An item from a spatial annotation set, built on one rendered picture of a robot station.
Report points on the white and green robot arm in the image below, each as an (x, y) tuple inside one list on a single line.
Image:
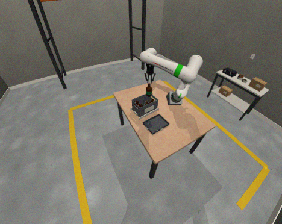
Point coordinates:
[(187, 74)]

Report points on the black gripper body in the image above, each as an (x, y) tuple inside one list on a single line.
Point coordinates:
[(150, 70)]

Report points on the grey divided crate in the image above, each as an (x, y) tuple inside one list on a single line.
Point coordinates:
[(144, 109)]

